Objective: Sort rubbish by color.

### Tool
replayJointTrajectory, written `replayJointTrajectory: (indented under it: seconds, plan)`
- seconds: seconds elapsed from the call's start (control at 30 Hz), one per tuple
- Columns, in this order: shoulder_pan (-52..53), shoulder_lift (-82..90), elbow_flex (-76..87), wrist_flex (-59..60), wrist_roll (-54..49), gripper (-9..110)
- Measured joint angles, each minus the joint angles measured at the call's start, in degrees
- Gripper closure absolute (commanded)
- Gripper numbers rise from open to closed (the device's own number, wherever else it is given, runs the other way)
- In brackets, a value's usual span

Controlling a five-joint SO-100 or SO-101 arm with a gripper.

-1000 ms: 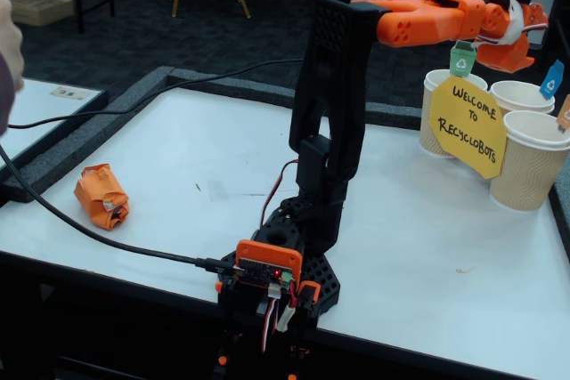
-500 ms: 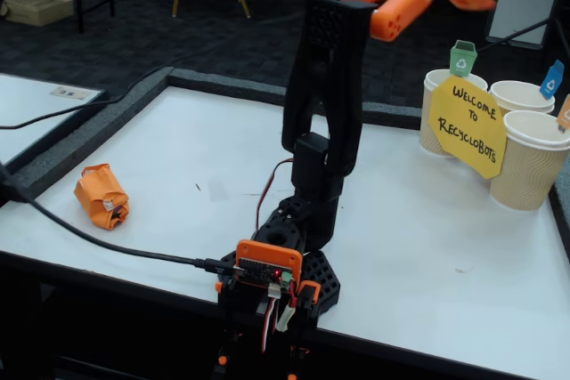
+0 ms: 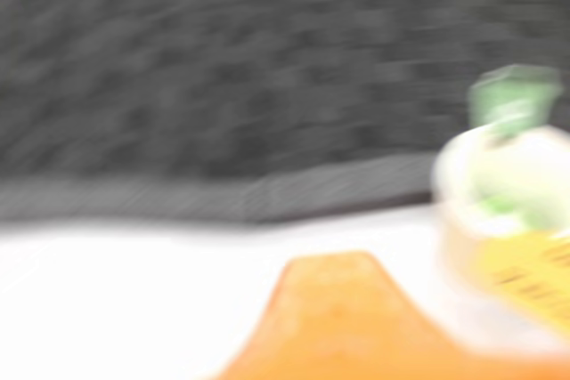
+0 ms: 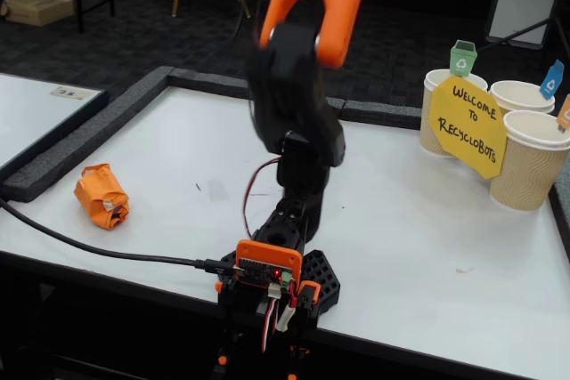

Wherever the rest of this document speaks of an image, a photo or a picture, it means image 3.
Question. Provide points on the yellow welcome sign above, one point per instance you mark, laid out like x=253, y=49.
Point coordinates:
x=525, y=273

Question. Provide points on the paper cup with green tag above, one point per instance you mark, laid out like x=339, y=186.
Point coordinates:
x=458, y=175

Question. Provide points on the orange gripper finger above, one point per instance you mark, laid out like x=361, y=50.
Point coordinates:
x=347, y=331

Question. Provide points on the green recycling bin tag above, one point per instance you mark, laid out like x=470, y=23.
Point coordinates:
x=512, y=95

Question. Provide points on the green paper-wrapped rubbish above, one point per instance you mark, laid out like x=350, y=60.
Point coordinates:
x=507, y=208

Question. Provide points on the dark grey foam strip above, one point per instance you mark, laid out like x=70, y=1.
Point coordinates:
x=178, y=197

